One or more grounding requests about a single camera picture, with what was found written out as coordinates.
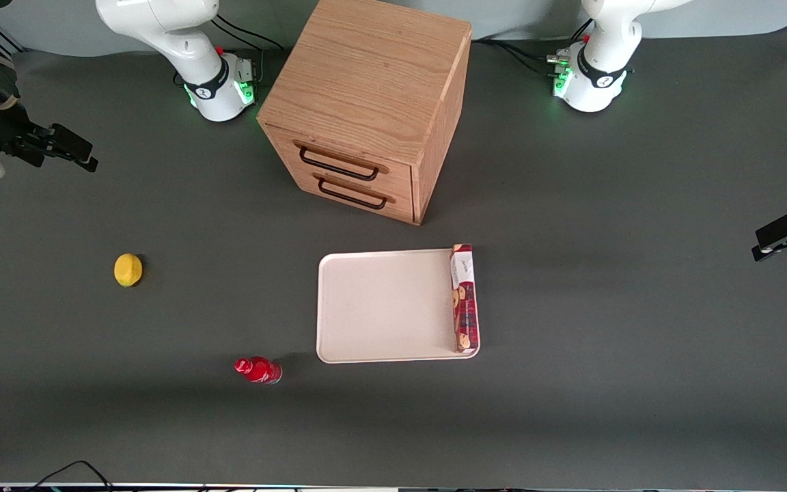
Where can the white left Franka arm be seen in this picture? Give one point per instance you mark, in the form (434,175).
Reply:
(605,61)

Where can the beige plastic tray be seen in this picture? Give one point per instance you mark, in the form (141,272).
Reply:
(383,307)

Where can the yellow lemon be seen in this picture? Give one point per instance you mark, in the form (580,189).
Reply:
(128,270)

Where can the wooden two-drawer cabinet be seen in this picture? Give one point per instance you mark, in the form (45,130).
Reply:
(373,75)

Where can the red tartan cookie box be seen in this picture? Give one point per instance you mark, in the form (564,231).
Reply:
(464,301)

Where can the grey table mat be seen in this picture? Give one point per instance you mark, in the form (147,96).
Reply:
(571,396)

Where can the red coke bottle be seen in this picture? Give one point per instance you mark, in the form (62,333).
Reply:
(260,370)

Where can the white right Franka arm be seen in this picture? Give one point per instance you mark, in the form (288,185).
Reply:
(182,41)

